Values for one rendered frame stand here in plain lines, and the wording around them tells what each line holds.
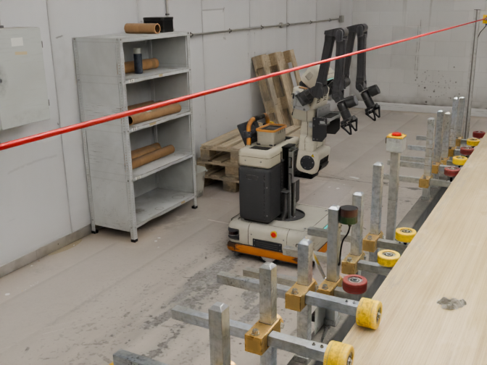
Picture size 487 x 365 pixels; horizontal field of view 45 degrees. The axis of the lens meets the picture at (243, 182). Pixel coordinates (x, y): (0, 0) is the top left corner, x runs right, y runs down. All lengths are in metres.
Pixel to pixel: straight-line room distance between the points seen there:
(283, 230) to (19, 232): 1.86
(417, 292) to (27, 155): 3.11
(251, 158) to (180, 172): 1.43
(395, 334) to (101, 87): 3.28
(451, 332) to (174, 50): 3.88
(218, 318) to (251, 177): 2.80
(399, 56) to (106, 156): 6.39
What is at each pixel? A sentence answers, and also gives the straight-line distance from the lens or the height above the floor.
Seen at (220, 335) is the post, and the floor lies 1.08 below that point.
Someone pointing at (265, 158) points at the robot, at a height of 0.76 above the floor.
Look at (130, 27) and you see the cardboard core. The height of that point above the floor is 1.60.
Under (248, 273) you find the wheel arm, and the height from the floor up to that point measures 0.85.
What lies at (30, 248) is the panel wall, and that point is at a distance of 4.56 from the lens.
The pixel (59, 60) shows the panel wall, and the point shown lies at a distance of 4.57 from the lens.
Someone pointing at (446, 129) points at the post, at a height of 1.01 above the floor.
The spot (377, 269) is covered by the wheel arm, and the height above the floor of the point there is 0.84.
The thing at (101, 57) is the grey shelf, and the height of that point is 1.41.
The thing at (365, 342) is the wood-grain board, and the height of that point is 0.90.
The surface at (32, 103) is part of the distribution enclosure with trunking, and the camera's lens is 4.09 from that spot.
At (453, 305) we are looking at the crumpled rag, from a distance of 1.91.
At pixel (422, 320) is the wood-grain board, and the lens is 1.83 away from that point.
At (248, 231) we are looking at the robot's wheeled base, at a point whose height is 0.23.
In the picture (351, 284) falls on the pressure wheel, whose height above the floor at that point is 0.91.
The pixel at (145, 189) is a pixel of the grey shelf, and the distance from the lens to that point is 5.43.
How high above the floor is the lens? 1.80
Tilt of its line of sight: 17 degrees down
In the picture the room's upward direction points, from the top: 1 degrees counter-clockwise
